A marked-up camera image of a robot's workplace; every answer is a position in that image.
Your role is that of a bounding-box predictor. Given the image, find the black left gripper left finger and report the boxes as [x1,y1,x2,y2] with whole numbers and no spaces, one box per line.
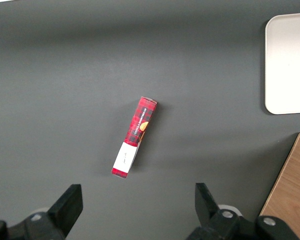
[0,184,84,240]

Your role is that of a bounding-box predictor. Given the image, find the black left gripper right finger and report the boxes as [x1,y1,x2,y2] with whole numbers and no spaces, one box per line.
[185,182,300,240]

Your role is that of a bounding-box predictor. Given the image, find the red tartan shortbread box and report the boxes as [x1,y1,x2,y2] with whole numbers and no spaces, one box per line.
[111,96,158,180]

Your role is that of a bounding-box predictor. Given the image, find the white plastic tray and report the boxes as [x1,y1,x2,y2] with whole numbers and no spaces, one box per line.
[264,11,300,115]

